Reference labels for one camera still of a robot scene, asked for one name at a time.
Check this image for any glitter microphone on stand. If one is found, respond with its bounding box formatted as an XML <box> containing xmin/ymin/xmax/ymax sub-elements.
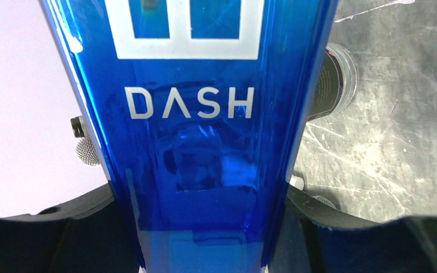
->
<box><xmin>76</xmin><ymin>136</ymin><xmax>100</xmax><ymax>167</ymax></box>

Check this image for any blue square glass bottle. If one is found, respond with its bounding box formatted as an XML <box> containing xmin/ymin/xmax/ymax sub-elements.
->
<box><xmin>40</xmin><ymin>1</ymin><xmax>337</xmax><ymax>272</ymax></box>

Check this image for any clear round bottle front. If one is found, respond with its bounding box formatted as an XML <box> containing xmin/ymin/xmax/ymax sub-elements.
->
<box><xmin>307</xmin><ymin>43</ymin><xmax>357</xmax><ymax>121</ymax></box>

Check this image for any black white handheld microphone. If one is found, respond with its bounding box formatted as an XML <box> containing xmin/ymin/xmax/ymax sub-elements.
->
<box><xmin>289</xmin><ymin>172</ymin><xmax>341</xmax><ymax>210</ymax></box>

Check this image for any dark wine bottle silver neck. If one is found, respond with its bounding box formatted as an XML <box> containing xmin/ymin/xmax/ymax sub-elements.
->
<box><xmin>70</xmin><ymin>115</ymin><xmax>89</xmax><ymax>138</ymax></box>

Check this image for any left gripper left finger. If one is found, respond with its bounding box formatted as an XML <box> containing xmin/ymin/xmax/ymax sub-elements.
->
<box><xmin>0</xmin><ymin>185</ymin><xmax>139</xmax><ymax>272</ymax></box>

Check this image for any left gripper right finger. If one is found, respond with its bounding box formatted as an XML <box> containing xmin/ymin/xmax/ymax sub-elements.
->
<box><xmin>269</xmin><ymin>187</ymin><xmax>437</xmax><ymax>272</ymax></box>

